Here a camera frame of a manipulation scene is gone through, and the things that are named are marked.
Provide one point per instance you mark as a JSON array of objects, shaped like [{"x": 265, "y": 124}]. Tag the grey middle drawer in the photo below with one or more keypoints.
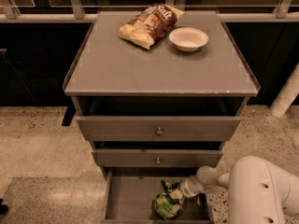
[{"x": 156, "y": 157}]

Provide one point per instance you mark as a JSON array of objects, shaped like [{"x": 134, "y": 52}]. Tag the grey top drawer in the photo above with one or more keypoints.
[{"x": 141, "y": 128}]

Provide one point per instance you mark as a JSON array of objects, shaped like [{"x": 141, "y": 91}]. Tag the grey drawer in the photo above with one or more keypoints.
[
  {"x": 156, "y": 157},
  {"x": 141, "y": 128},
  {"x": 130, "y": 196}
]

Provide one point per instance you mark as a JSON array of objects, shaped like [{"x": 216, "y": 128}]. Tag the black object at left edge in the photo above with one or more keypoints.
[{"x": 3, "y": 208}]

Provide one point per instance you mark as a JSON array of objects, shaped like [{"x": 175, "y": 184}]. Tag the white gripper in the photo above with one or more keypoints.
[{"x": 188, "y": 187}]

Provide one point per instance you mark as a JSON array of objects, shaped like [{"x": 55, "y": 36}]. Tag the brown salt chip bag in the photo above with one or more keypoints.
[{"x": 150, "y": 25}]

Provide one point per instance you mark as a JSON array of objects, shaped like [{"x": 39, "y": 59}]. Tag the white paper bowl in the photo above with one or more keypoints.
[{"x": 188, "y": 39}]

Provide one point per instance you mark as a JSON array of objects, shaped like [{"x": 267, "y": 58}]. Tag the metal window railing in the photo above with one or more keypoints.
[{"x": 227, "y": 10}]

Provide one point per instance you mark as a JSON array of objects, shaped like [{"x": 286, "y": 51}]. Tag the green rice chip bag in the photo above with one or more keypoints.
[{"x": 164, "y": 206}]

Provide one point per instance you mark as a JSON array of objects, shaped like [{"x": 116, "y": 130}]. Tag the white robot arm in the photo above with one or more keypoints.
[{"x": 259, "y": 192}]

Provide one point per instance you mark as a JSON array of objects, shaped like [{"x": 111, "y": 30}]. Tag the grey drawer cabinet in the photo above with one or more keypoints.
[{"x": 114, "y": 77}]

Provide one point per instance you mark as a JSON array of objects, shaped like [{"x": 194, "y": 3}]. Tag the white pillar post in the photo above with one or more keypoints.
[{"x": 287, "y": 94}]

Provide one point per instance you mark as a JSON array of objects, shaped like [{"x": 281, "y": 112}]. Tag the grey bottom drawer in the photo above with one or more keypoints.
[{"x": 130, "y": 196}]

